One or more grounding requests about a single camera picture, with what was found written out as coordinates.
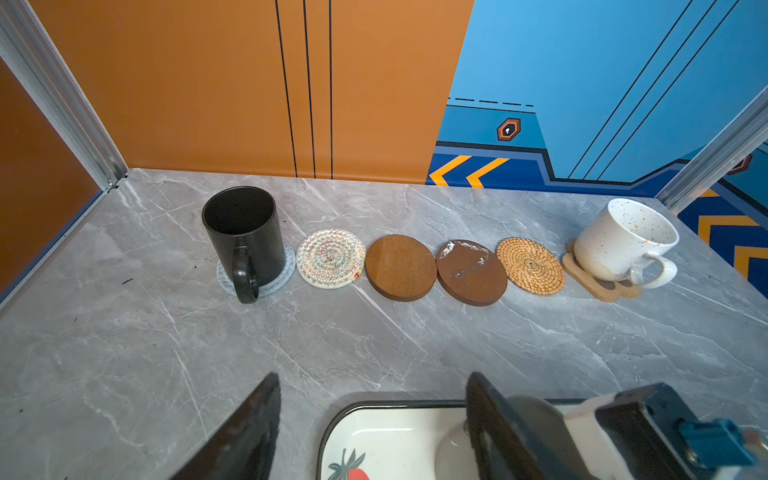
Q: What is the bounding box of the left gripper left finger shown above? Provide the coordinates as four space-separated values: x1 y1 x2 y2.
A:
173 372 281 480

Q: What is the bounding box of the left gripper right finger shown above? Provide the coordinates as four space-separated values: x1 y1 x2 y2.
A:
466 372 576 479

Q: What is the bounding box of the grey blue woven coaster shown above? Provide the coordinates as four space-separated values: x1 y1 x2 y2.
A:
216 242 296 299

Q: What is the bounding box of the dark brown scratched coaster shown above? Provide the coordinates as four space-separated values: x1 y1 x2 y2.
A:
436 239 508 307

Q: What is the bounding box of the woven rattan coaster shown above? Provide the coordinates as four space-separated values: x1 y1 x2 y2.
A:
496 237 566 296

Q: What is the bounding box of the paw shaped wooden coaster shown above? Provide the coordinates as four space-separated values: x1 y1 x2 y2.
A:
561 239 642 303

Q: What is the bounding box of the plain brown wooden coaster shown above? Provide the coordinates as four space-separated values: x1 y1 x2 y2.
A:
365 234 437 302

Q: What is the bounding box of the black mug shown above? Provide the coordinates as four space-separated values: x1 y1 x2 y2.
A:
202 186 285 304

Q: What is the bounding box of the white speckled mug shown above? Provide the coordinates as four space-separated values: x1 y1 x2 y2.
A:
573 198 680 289

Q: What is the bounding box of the grey metal mug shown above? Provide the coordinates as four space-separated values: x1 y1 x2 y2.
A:
434 395 583 479

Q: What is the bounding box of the strawberry print serving tray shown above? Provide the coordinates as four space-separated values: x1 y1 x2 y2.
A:
315 400 467 479

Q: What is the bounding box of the right aluminium corner post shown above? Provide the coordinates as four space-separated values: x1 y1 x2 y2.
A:
655 87 767 214

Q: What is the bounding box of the aluminium corner post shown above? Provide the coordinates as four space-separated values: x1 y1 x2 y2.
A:
1 1 129 192
655 87 767 214

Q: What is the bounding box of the left aluminium corner post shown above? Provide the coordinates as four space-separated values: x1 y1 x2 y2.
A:
1 1 129 192

